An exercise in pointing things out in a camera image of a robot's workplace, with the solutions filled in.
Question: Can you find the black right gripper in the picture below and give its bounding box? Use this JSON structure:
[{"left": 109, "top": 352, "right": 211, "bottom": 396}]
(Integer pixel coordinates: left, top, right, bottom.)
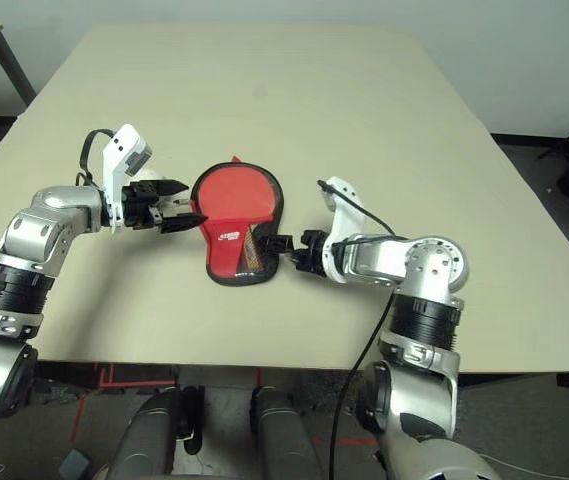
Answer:
[{"left": 262, "top": 228, "right": 333, "bottom": 276}]

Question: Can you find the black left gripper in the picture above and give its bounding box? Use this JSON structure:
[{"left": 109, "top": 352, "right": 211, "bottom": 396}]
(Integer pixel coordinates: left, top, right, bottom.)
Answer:
[{"left": 120, "top": 177, "right": 209, "bottom": 236}]

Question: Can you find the red black paddle case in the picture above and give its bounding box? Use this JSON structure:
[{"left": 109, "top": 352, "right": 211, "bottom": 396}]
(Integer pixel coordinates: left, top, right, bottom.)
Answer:
[{"left": 190, "top": 154, "right": 286, "bottom": 288}]

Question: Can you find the grey robot right leg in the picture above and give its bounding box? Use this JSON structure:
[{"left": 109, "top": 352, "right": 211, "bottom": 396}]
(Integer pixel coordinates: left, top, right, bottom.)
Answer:
[{"left": 249, "top": 384, "right": 323, "bottom": 480}]

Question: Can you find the grey robot leg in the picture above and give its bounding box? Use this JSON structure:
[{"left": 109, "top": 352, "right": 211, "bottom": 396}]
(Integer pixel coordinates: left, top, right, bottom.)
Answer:
[
  {"left": 110, "top": 384, "right": 206, "bottom": 480},
  {"left": 249, "top": 384, "right": 323, "bottom": 480}
]

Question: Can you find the grey robot left leg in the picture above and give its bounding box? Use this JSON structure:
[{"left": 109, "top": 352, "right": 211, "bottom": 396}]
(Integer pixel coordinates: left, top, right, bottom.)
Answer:
[{"left": 110, "top": 384, "right": 206, "bottom": 480}]

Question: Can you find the grey foot pedal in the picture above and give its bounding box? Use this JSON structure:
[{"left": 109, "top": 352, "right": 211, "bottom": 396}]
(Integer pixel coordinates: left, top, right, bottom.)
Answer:
[{"left": 57, "top": 448, "right": 91, "bottom": 480}]

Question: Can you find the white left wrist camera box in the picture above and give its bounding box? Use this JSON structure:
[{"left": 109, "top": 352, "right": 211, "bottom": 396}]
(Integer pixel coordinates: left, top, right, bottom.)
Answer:
[{"left": 99, "top": 123, "right": 156, "bottom": 237}]

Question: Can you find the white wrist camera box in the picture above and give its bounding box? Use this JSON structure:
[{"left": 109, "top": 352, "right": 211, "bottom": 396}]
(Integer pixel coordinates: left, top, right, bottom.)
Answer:
[
  {"left": 99, "top": 123, "right": 156, "bottom": 237},
  {"left": 319, "top": 175, "right": 373, "bottom": 286}
]

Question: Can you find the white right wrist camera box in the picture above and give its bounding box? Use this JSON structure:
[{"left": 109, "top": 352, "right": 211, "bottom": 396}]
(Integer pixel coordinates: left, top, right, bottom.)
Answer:
[{"left": 319, "top": 175, "right": 373, "bottom": 286}]

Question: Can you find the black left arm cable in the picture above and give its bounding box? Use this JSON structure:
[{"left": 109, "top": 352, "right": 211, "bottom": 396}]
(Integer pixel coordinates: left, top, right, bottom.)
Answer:
[{"left": 77, "top": 128, "right": 118, "bottom": 189}]

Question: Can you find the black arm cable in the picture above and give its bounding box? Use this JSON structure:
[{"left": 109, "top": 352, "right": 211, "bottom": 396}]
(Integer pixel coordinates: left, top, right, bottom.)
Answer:
[
  {"left": 77, "top": 128, "right": 118, "bottom": 189},
  {"left": 315, "top": 179, "right": 411, "bottom": 480}
]

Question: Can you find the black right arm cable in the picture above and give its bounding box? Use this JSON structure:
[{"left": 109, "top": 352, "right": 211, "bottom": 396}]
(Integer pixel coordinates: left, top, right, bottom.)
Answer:
[{"left": 315, "top": 179, "right": 411, "bottom": 480}]

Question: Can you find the white floor cable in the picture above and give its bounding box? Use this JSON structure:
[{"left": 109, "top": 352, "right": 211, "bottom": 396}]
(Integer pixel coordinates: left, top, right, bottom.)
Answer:
[{"left": 478, "top": 451, "right": 566, "bottom": 474}]

